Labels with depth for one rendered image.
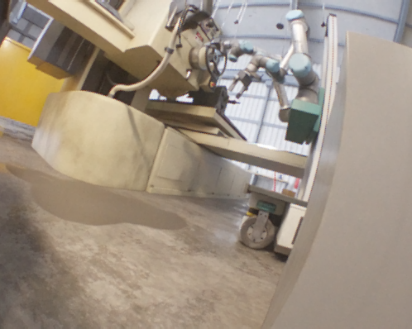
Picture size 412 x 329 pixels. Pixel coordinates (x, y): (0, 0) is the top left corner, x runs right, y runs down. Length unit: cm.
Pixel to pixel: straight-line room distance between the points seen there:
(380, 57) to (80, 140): 146
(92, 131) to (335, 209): 138
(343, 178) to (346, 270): 10
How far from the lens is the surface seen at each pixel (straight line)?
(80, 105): 151
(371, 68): 30
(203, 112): 210
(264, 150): 193
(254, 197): 119
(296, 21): 135
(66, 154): 150
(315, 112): 109
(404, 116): 28
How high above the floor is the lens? 31
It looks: 2 degrees up
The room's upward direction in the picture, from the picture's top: 17 degrees clockwise
